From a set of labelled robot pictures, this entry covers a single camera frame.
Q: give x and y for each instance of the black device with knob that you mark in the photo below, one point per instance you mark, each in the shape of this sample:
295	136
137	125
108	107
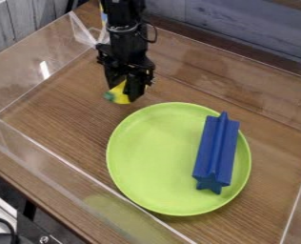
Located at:
32	233

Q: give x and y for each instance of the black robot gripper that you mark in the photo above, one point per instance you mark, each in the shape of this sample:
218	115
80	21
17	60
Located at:
123	58

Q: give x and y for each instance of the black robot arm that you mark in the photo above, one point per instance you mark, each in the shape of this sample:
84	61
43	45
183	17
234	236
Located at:
124	16

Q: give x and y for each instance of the green round plate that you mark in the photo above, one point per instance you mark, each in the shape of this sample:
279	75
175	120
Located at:
151	154

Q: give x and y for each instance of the yellow toy banana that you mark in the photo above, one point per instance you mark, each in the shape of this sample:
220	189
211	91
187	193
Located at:
116	96

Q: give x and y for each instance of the clear acrylic enclosure wall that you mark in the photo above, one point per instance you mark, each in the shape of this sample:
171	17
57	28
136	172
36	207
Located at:
56	122

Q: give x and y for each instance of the blue star-shaped block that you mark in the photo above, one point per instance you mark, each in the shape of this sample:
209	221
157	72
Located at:
212	168

